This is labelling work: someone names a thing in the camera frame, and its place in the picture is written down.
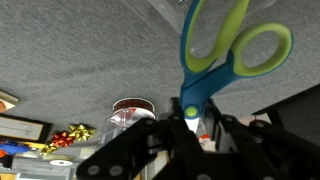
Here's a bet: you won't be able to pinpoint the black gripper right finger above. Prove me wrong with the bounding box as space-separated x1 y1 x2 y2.
203 97 320 180

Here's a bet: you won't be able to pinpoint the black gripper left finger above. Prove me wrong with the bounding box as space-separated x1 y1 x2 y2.
75 96 205 180

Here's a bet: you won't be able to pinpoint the blue green handled scissors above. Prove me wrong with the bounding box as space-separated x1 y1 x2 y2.
179 0 295 135

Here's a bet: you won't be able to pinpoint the dark red ribbon spool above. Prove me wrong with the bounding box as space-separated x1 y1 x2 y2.
112 97 156 114

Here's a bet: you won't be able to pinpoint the black mesh office chair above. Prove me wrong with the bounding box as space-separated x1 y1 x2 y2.
251 83 320 134

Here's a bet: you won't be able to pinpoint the gold gift bow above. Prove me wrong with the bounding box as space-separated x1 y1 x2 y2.
40 143 58 157
68 123 97 142

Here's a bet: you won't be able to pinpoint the red gift bow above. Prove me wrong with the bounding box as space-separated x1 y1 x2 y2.
49 131 76 148

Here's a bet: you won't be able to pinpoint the grey tablecloth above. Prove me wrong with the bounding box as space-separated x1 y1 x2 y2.
0 0 320 161

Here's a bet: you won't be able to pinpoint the black patterned gift box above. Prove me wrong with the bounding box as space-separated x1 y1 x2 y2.
0 113 54 145

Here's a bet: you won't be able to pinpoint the blue gift bow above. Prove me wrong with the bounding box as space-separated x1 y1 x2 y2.
0 141 32 157

